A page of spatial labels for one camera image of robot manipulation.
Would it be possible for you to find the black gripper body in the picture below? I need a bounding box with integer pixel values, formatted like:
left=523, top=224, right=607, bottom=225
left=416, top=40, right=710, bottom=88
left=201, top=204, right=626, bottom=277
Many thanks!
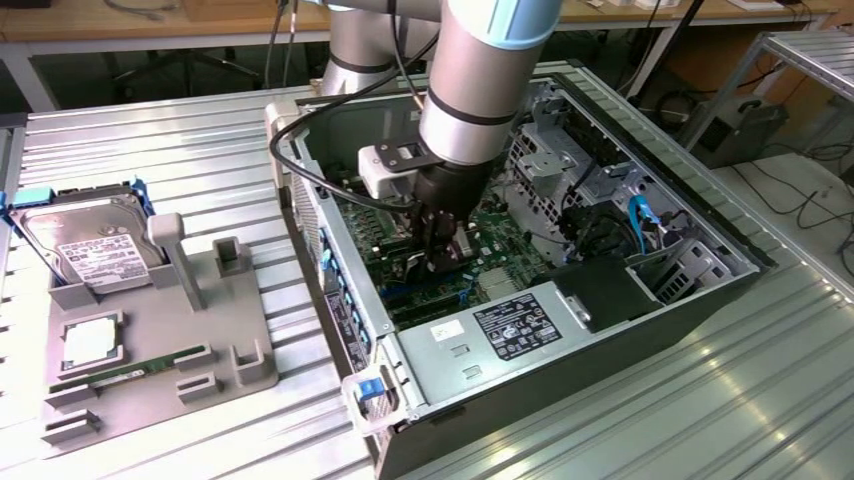
left=411, top=162, right=494, bottom=222

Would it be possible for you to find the green motherboard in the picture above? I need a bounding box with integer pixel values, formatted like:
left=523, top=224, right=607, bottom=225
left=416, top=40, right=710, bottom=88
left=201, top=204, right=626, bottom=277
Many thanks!
left=326, top=164, right=568, bottom=331

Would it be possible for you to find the silver chipset heatsink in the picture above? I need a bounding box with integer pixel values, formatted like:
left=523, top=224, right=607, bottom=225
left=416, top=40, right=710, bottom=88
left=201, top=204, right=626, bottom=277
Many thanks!
left=476, top=272, right=522, bottom=295

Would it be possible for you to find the grey metal drive cage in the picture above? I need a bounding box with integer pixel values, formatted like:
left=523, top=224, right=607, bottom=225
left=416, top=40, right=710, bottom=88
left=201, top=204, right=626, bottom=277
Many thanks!
left=506, top=79, right=642, bottom=251

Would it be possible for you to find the black plastic shroud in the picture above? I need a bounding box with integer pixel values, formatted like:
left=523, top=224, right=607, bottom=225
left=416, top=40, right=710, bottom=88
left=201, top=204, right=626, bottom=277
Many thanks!
left=551, top=254, right=661, bottom=335

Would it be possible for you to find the grey power supply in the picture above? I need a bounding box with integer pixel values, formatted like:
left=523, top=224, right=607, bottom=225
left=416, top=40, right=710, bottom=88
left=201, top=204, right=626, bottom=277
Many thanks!
left=396, top=279, right=595, bottom=406

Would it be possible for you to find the open PC case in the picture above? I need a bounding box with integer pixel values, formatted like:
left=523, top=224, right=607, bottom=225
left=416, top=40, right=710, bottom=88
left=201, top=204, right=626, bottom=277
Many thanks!
left=263, top=69, right=779, bottom=480

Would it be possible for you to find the grey metal disk bay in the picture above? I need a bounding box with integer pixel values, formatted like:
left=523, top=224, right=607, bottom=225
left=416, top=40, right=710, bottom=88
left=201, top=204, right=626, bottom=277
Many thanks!
left=628, top=234, right=743, bottom=307

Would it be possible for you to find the grey parts rack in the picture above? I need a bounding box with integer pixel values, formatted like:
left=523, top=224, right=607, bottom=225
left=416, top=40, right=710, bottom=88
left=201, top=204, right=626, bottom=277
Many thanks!
left=39, top=212, right=282, bottom=446

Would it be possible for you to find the black equipment box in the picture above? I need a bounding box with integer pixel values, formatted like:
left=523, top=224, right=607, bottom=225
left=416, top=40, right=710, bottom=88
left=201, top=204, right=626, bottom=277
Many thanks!
left=691, top=97, right=790, bottom=170

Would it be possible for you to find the black chair base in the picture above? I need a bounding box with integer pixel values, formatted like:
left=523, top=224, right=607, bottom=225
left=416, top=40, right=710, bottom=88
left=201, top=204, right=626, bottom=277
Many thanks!
left=111, top=45, right=263, bottom=104

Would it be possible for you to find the hard disk with label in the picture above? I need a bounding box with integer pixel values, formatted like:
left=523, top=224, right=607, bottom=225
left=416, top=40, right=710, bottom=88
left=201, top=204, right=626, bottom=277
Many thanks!
left=19, top=197, right=152, bottom=296

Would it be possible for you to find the green RAM stick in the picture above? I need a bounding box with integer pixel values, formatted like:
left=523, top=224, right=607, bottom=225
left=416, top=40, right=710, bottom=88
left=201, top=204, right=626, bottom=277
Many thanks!
left=49, top=346, right=210, bottom=395

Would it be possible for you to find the CPU chip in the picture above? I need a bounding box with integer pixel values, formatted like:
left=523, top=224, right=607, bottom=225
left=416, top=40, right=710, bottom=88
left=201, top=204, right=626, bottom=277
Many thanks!
left=61, top=317, right=127, bottom=370

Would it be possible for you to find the wooden desk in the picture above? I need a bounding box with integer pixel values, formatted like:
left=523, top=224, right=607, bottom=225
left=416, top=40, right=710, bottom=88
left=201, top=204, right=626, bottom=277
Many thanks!
left=0, top=0, right=842, bottom=114

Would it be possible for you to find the hard disk drive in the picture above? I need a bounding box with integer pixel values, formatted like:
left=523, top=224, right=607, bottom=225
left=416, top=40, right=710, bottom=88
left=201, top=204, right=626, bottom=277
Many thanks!
left=0, top=174, right=159, bottom=281

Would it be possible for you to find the metal slat table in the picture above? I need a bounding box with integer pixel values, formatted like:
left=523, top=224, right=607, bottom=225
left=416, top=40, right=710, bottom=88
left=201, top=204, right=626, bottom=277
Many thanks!
left=717, top=30, right=854, bottom=132

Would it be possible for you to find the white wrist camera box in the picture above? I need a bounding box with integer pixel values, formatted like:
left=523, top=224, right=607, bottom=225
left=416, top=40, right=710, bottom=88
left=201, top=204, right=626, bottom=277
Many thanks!
left=356, top=142, right=442, bottom=200

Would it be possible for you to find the black wire bundle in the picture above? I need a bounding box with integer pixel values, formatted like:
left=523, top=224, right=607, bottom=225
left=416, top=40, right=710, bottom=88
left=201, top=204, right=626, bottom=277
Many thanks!
left=563, top=207, right=635, bottom=264

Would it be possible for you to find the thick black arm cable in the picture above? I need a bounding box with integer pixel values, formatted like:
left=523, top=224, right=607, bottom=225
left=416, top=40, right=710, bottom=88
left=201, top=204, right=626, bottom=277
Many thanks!
left=268, top=0, right=442, bottom=214

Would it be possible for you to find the blue SATA wire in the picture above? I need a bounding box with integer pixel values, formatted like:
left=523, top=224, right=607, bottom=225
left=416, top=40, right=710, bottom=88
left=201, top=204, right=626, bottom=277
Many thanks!
left=626, top=193, right=654, bottom=257

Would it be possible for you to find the thin black cable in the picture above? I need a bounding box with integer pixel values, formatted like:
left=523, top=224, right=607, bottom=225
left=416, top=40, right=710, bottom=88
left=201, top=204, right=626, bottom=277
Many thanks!
left=730, top=162, right=854, bottom=244

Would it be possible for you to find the grey coiled cable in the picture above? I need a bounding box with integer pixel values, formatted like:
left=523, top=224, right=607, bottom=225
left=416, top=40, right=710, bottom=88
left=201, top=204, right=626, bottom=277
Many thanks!
left=104, top=0, right=183, bottom=22

